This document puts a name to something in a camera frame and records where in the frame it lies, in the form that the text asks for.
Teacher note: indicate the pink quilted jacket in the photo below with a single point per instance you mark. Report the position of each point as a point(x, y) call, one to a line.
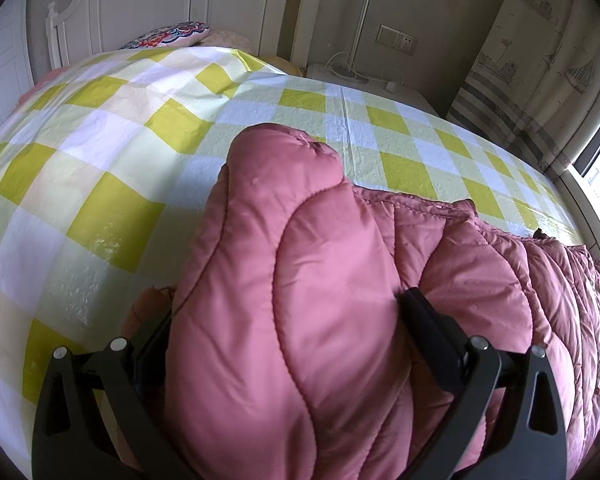
point(305, 285)

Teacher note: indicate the yellow pillow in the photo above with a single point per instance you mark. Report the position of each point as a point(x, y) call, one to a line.
point(280, 64)

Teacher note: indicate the colourful patterned pillow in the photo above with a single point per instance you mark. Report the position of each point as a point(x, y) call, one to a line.
point(170, 35)

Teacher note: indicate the pale pink fluffy pillow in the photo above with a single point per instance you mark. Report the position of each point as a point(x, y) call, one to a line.
point(227, 39)

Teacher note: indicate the wall socket plate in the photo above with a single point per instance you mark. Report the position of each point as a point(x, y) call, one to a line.
point(396, 39)

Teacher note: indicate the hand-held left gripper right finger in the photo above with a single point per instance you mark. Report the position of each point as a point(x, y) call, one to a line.
point(435, 335)

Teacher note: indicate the pink cloth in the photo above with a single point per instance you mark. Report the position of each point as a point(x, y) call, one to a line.
point(52, 75)

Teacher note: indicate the small white device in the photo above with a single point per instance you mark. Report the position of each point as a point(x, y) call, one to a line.
point(393, 85)

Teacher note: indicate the yellow white checkered bedsheet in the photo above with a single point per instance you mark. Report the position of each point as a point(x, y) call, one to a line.
point(105, 160)

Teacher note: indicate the white floor lamp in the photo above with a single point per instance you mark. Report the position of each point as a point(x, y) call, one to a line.
point(361, 25)

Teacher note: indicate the sailboat print curtain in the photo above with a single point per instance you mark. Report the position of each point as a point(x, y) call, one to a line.
point(535, 60)

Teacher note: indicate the white bed headboard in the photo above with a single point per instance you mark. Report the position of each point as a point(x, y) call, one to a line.
point(180, 0)

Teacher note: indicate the white door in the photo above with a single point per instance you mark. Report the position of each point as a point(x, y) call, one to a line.
point(5, 60)

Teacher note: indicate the white nightstand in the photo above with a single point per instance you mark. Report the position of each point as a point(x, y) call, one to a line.
point(370, 94)

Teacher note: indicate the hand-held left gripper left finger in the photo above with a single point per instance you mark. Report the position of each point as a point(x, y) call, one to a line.
point(150, 355)

